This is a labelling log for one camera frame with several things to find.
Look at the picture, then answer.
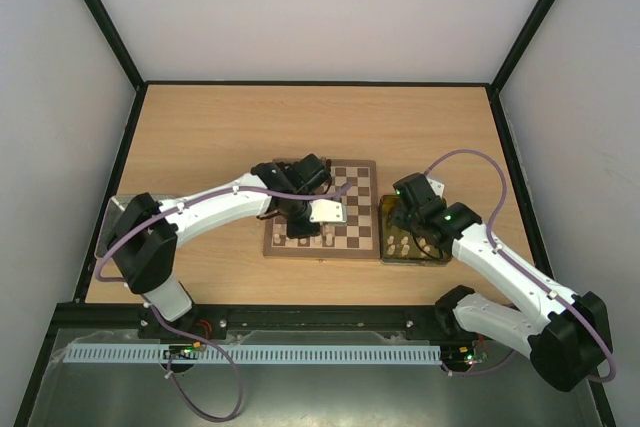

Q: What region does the yellow tin tray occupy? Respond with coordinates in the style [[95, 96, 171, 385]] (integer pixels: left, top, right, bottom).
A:
[[378, 194, 452, 266]]

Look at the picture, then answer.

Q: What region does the wooden chess board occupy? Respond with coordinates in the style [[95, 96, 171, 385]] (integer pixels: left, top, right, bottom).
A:
[[263, 159, 379, 260]]

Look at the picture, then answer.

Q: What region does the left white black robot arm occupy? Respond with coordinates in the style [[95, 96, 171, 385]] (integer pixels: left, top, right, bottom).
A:
[[95, 154, 346, 322]]

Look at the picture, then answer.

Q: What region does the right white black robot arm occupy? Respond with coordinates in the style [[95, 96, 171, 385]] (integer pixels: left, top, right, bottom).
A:
[[391, 173, 613, 392]]

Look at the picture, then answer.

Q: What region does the clear plastic sheet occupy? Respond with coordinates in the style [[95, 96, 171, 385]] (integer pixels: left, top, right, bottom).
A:
[[28, 330, 599, 426]]

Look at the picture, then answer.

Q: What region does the silver metal tray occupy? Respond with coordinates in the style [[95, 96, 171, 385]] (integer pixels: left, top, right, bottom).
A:
[[94, 193, 174, 259]]

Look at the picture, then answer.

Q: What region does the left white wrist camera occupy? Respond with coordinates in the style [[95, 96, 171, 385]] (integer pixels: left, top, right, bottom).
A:
[[309, 199, 347, 224]]

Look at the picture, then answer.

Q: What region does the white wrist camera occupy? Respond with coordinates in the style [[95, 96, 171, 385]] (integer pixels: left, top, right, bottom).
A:
[[426, 176, 445, 197], [309, 199, 347, 224]]

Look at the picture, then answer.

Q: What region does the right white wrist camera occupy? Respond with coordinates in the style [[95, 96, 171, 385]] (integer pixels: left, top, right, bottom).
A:
[[426, 176, 445, 197]]

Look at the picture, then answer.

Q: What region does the black aluminium frame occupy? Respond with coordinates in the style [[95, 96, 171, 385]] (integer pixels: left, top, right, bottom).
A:
[[9, 0, 619, 427]]

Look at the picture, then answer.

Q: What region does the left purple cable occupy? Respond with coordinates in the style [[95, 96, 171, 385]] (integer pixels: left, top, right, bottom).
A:
[[94, 182, 354, 421]]

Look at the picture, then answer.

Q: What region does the grey slotted cable duct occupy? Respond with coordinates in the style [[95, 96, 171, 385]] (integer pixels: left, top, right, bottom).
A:
[[63, 344, 441, 365]]

